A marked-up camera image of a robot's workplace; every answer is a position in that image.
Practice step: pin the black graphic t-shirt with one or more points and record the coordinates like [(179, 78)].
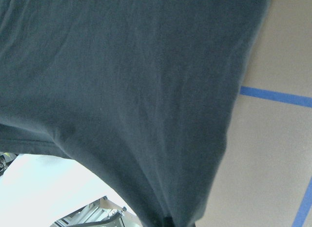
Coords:
[(140, 92)]

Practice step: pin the aluminium cage frame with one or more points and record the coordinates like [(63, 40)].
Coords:
[(100, 213)]

